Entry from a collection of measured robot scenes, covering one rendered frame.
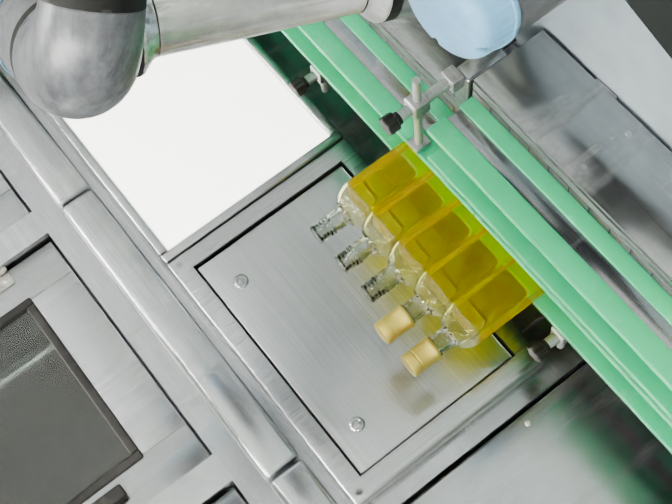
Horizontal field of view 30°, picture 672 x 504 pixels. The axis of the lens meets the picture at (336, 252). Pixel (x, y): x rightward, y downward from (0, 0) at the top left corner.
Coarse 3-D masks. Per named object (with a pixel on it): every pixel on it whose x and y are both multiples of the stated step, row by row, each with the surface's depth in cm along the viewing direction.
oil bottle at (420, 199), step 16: (432, 176) 174; (400, 192) 173; (416, 192) 173; (432, 192) 173; (448, 192) 172; (384, 208) 172; (400, 208) 172; (416, 208) 172; (432, 208) 172; (368, 224) 172; (384, 224) 171; (400, 224) 171; (416, 224) 171; (368, 240) 172; (384, 240) 171; (384, 256) 174
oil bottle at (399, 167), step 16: (400, 144) 176; (384, 160) 175; (400, 160) 175; (416, 160) 175; (368, 176) 174; (384, 176) 174; (400, 176) 174; (416, 176) 174; (352, 192) 174; (368, 192) 173; (384, 192) 173; (352, 208) 173; (368, 208) 173; (352, 224) 175
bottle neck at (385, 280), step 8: (384, 272) 170; (392, 272) 170; (368, 280) 170; (376, 280) 169; (384, 280) 169; (392, 280) 169; (400, 280) 170; (368, 288) 169; (376, 288) 169; (384, 288) 169; (368, 296) 171; (376, 296) 169
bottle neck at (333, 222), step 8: (336, 208) 175; (328, 216) 174; (336, 216) 174; (344, 216) 174; (320, 224) 173; (328, 224) 173; (336, 224) 174; (344, 224) 174; (312, 232) 175; (320, 232) 173; (328, 232) 173; (336, 232) 174; (320, 240) 174
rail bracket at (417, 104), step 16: (416, 80) 159; (448, 80) 164; (416, 96) 162; (432, 96) 164; (400, 112) 163; (416, 112) 163; (384, 128) 164; (400, 128) 163; (416, 128) 169; (416, 144) 173
